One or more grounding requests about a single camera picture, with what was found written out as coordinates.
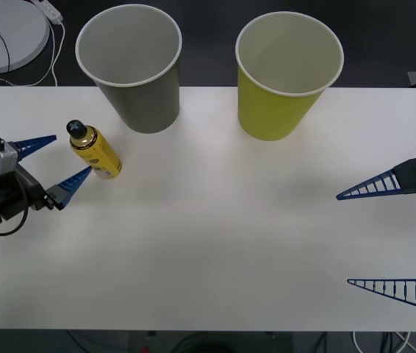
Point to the white power strip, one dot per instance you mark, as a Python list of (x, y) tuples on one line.
[(51, 10)]

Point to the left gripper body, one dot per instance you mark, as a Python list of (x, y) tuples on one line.
[(28, 195)]

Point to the grey plastic bin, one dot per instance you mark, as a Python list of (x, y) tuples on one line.
[(145, 106)]

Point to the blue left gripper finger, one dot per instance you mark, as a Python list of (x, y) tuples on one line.
[(31, 146), (68, 185)]

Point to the yellow-green plastic bin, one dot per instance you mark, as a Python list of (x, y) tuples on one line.
[(267, 114)]

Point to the yellow bottle with black cap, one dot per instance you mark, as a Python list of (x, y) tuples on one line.
[(99, 154)]

